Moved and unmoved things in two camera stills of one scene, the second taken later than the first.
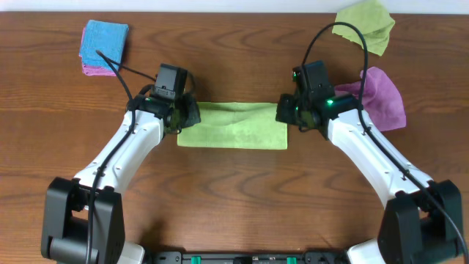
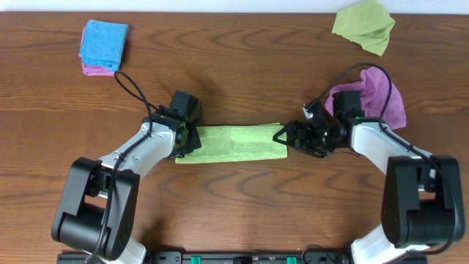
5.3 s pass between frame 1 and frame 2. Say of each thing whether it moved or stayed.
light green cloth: moved
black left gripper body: moved
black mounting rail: stayed
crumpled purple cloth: stayed
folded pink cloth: stayed
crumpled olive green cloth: stayed
